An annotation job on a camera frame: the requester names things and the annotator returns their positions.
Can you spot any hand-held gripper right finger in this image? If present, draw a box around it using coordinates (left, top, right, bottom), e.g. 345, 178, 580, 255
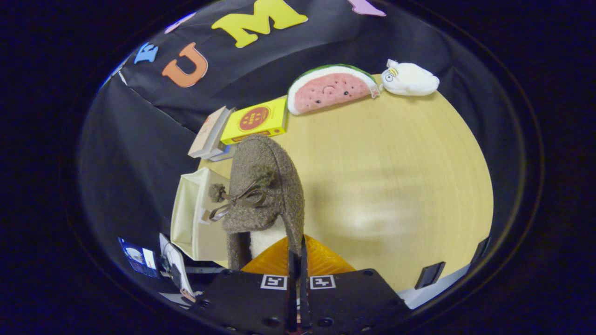
299, 235, 413, 335

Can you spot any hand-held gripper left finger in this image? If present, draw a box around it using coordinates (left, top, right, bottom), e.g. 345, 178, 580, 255
191, 236, 299, 335

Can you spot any cream fabric storage box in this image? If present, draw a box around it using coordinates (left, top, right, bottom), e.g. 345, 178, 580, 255
170, 167, 233, 262

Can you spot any brown fuzzy shoe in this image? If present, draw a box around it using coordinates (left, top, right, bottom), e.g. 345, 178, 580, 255
208, 134, 305, 270

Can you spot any black rectangular block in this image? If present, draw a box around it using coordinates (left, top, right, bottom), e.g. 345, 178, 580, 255
415, 261, 447, 290
469, 236, 490, 267

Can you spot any blue printed card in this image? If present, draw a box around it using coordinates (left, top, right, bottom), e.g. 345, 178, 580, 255
118, 237, 159, 279

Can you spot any blue book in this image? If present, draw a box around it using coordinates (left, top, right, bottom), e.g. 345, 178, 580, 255
209, 144, 237, 162

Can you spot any grey book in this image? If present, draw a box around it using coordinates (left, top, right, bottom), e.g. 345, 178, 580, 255
199, 109, 236, 161

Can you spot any beige book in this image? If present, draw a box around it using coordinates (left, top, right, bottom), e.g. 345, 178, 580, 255
188, 106, 232, 159

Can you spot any yellow book red circle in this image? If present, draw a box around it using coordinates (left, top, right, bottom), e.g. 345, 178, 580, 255
220, 96, 288, 146

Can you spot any black backdrop cloth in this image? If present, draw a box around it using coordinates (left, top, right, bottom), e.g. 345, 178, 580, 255
79, 0, 501, 280

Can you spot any watermelon slice plush toy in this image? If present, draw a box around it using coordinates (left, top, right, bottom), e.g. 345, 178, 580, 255
286, 64, 380, 116

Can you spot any white plush toy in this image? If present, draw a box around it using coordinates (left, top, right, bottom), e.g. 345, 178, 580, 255
379, 59, 440, 97

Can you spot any white device with cables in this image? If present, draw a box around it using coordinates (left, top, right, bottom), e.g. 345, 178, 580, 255
158, 233, 196, 303

